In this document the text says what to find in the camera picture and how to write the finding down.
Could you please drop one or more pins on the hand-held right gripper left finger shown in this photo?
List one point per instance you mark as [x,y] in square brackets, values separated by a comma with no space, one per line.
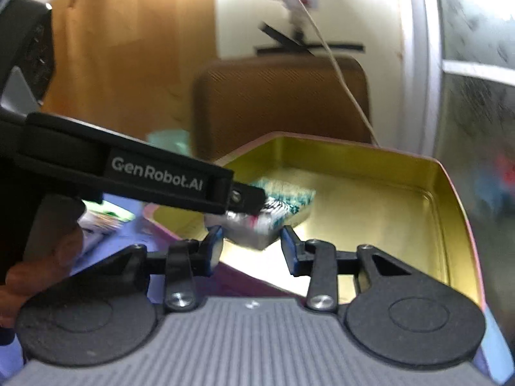
[212,247]

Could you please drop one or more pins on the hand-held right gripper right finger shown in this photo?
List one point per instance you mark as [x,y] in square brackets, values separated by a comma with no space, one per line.
[288,249]

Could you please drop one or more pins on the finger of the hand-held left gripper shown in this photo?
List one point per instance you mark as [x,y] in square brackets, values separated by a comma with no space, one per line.
[247,197]

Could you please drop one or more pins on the teal patterned tissue packet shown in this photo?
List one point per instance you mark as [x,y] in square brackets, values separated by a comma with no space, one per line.
[281,207]

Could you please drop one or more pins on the small white tissue packet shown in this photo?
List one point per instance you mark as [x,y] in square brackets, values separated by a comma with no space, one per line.
[102,221]

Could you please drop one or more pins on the pink hexagonal tin box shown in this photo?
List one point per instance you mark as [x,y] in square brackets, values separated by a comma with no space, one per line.
[362,193]

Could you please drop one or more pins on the person's left hand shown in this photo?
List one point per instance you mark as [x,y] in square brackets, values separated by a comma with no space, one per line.
[44,267]

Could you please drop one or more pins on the green plastic mug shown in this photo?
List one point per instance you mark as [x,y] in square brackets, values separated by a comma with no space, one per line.
[169,140]

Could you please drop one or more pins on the blue patterned tablecloth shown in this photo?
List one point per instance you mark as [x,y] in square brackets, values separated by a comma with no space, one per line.
[132,237]

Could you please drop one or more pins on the wooden panel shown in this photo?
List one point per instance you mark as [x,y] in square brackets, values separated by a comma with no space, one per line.
[132,48]

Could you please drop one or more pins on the black tape strip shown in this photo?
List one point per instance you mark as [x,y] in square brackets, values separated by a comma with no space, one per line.
[342,48]
[281,36]

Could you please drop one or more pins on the frosted glass door pane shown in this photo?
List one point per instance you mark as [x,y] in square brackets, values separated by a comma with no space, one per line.
[478,128]

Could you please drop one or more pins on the white door frame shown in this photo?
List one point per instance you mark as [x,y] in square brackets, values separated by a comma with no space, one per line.
[420,60]

